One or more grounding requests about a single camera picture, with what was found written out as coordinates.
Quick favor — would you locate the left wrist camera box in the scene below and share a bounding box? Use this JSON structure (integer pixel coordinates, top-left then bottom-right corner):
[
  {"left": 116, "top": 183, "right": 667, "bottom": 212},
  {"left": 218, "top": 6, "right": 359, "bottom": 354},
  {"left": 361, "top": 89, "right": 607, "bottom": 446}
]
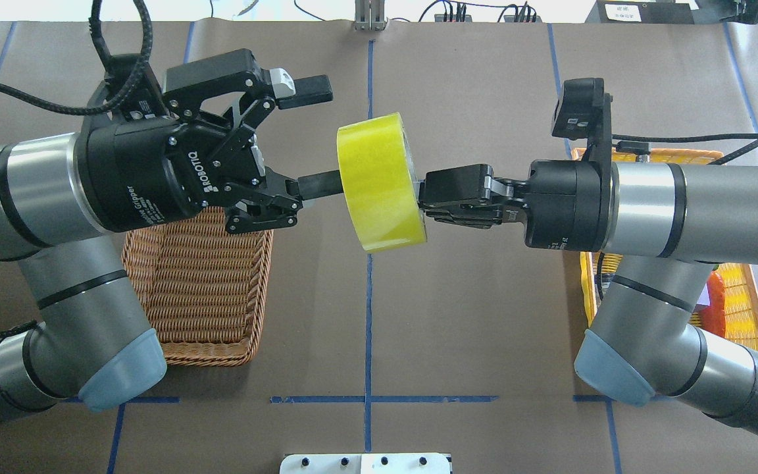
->
[{"left": 86, "top": 54, "right": 166, "bottom": 126}]

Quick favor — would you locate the yellow tape roll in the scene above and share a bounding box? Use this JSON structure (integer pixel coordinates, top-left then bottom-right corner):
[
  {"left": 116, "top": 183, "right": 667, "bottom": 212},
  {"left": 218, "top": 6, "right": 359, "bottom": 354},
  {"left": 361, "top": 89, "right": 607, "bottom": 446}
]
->
[{"left": 336, "top": 112, "right": 427, "bottom": 253}]

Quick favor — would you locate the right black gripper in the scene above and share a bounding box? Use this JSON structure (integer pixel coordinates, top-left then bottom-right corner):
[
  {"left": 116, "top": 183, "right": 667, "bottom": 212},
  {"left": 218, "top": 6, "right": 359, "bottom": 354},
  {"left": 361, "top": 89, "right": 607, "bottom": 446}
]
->
[{"left": 418, "top": 160, "right": 611, "bottom": 251}]

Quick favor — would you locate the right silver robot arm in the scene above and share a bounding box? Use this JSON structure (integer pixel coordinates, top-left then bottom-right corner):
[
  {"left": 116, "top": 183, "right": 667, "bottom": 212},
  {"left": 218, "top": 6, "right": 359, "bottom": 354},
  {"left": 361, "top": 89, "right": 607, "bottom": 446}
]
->
[{"left": 417, "top": 160, "right": 758, "bottom": 435}]

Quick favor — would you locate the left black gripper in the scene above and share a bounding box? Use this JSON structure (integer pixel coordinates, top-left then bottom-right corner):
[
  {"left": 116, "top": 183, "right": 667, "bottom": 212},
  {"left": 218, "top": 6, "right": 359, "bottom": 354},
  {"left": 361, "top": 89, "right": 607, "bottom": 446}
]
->
[{"left": 76, "top": 50, "right": 343, "bottom": 235}]

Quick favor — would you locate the brown wicker basket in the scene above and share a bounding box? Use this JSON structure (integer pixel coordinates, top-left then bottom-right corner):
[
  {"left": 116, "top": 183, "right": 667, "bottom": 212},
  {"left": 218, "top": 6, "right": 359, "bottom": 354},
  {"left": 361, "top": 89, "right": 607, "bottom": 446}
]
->
[{"left": 121, "top": 208, "right": 274, "bottom": 368}]

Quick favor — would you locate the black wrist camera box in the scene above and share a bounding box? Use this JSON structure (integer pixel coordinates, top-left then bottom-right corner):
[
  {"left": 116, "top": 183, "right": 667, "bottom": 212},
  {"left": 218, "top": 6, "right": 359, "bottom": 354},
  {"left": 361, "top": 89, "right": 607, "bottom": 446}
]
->
[{"left": 551, "top": 78, "right": 613, "bottom": 164}]

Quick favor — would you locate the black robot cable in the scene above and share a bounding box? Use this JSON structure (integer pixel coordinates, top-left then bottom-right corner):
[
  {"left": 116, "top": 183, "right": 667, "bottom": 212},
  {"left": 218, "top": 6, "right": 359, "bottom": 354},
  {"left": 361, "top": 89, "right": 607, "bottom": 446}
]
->
[{"left": 606, "top": 133, "right": 758, "bottom": 165}]

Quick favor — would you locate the yellow plastic woven basket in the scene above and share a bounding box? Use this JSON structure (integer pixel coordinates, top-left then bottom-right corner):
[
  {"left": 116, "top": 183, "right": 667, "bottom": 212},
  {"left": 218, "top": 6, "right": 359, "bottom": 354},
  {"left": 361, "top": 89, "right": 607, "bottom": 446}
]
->
[{"left": 580, "top": 148, "right": 758, "bottom": 351}]

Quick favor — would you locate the orange toy carrot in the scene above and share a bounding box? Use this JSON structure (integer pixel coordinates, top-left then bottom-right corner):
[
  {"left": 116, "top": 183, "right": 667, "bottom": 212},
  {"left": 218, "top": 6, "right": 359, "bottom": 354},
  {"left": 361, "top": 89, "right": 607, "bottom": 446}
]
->
[{"left": 699, "top": 271, "right": 727, "bottom": 337}]

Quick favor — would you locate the aluminium frame post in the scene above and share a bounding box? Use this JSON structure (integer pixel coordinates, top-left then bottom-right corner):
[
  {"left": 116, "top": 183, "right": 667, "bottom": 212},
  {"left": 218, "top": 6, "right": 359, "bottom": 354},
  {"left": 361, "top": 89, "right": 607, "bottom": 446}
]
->
[{"left": 353, "top": 0, "right": 388, "bottom": 31}]

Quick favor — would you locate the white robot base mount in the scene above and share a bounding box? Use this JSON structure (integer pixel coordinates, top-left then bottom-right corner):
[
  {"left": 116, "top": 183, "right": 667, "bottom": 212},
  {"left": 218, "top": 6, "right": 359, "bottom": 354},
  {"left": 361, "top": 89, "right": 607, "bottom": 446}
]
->
[{"left": 279, "top": 452, "right": 453, "bottom": 473}]

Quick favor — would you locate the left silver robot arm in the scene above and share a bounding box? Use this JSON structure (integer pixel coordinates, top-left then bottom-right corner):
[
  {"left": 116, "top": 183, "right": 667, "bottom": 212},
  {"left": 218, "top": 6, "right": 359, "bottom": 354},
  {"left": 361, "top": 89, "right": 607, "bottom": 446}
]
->
[{"left": 0, "top": 49, "right": 342, "bottom": 424}]

